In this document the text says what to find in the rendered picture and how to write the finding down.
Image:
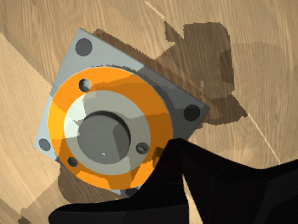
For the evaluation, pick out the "orange round plate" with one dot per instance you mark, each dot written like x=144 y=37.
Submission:
x=118 y=91

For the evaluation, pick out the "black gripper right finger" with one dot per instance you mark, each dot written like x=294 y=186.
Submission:
x=231 y=193

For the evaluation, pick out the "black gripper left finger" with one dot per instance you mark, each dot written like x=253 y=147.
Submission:
x=161 y=200

